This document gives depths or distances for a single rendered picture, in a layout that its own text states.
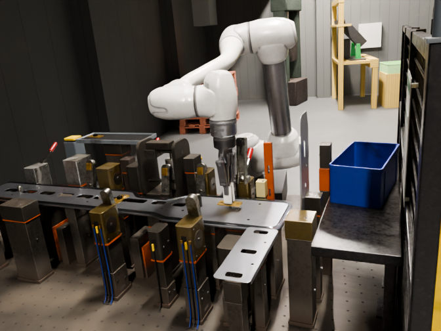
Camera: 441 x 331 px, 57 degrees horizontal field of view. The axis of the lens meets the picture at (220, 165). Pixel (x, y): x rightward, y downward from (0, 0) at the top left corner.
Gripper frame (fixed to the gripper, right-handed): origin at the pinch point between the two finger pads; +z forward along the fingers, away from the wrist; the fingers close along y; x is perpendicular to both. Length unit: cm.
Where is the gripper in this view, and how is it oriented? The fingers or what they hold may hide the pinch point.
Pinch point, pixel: (228, 192)
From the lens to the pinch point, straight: 141.9
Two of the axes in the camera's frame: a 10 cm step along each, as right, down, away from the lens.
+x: 9.2, 0.4, -3.8
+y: -3.7, 3.1, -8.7
